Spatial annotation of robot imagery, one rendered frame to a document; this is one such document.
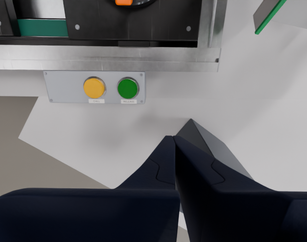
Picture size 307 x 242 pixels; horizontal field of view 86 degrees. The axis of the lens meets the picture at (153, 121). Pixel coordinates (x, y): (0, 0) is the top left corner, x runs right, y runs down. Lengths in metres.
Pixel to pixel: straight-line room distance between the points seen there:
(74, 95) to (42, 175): 1.68
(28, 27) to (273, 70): 0.57
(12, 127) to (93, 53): 1.59
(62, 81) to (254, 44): 0.46
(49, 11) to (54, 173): 1.66
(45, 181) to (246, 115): 1.90
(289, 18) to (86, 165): 0.61
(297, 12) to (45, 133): 0.64
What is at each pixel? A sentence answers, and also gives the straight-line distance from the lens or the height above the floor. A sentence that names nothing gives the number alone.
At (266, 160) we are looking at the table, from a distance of 0.66.
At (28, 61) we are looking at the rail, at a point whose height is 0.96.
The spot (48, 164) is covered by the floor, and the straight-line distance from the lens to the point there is 1.92.
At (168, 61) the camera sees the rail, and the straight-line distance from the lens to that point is 0.35.
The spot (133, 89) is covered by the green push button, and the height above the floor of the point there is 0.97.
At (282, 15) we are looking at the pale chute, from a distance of 0.37.
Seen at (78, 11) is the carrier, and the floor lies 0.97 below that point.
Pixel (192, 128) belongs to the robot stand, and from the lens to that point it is 0.44.
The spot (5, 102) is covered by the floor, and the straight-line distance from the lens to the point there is 1.82.
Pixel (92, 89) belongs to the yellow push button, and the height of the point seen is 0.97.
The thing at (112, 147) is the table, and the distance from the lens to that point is 0.54.
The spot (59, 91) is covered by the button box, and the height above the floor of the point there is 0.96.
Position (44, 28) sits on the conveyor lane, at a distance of 0.42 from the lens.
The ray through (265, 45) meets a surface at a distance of 0.52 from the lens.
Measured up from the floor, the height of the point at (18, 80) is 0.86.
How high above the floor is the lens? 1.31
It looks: 68 degrees down
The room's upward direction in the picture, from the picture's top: 180 degrees counter-clockwise
